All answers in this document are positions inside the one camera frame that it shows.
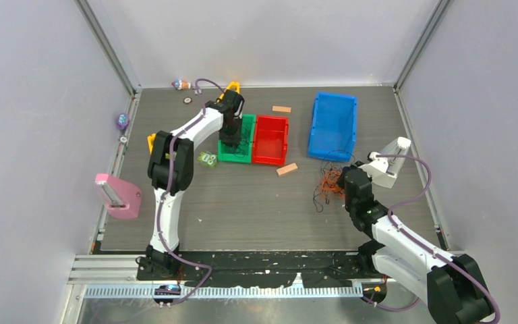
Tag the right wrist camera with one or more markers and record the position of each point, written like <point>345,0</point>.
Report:
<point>377,170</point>

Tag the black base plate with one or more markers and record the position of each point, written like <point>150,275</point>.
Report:
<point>259,269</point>

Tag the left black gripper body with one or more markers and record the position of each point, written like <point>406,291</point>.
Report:
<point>231,134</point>

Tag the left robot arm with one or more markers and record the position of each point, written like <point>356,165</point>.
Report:
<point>171,171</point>

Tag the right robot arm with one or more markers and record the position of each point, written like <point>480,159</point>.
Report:
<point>451,286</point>

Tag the yellow triangle block near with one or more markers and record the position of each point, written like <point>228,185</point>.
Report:
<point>150,141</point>

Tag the green plastic bin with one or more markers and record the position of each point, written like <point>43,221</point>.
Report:
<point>242,153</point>

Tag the yellow triangle block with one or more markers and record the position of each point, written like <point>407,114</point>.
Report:
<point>150,141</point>
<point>232,86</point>

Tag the clown figurine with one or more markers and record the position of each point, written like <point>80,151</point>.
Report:
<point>181,85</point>

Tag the purple toy tile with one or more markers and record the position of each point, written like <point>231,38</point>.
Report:
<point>122,121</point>

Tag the wooden block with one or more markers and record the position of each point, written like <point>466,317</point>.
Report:
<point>281,109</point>
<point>287,169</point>

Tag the red plastic bin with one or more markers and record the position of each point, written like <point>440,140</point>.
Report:
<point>270,140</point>

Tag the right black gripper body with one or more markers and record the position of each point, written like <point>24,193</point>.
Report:
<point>347,204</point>

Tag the white grey stand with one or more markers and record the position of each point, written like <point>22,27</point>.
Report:
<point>395,153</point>

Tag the blue plastic bin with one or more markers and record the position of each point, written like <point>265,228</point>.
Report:
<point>333,131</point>

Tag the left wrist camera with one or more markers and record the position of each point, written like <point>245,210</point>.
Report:
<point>238,102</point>

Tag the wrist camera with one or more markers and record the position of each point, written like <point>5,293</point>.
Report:
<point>377,170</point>
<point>238,102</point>

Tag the yellow triangle block far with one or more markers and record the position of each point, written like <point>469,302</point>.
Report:
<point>232,86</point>

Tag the green owl toy tile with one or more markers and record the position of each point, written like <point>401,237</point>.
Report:
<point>208,159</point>

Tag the pink stand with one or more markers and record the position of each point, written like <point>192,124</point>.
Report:
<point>122,199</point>

